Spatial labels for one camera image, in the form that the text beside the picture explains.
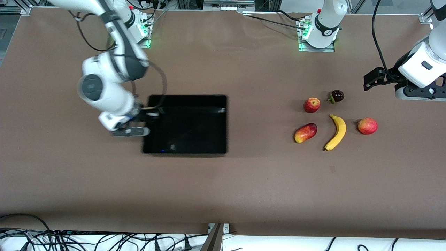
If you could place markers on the aluminium corner bracket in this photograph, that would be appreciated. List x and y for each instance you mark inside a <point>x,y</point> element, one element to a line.
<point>15,9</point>
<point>425,18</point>

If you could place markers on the metal table edge bracket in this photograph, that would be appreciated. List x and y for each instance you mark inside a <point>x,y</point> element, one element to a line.
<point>226,228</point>

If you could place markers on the grey connector panel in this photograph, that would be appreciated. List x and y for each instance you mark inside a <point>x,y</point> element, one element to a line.
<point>228,5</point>

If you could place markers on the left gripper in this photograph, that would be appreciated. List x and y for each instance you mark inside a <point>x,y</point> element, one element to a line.
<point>389,77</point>

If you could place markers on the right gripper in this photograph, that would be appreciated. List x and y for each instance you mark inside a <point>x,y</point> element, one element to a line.
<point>145,115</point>

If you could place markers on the red round fruit with nub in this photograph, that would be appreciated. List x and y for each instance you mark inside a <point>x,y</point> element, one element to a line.
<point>368,126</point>

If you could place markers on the brown table cover sheet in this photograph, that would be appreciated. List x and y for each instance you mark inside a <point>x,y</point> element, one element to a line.
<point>223,191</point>

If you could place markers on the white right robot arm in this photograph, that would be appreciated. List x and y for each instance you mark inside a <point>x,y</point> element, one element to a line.
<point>104,94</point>

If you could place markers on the black rectangular plastic box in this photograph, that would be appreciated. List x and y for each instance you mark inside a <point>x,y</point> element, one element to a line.
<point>191,129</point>

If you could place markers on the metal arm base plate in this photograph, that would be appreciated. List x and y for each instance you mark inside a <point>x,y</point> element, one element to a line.
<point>313,50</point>
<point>146,43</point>

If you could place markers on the yellow banana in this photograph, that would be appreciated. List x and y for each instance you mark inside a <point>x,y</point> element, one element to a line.
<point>339,130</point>

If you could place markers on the dark angled post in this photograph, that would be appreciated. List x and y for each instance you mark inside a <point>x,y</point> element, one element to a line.
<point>213,240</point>

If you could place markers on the small red yellow apple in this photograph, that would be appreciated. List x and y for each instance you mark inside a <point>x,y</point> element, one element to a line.
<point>312,105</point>

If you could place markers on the dark purple mangosteen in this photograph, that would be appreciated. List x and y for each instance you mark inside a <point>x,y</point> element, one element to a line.
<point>337,96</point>

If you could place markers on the red yellow mango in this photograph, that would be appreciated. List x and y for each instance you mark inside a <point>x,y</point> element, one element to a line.
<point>305,133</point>

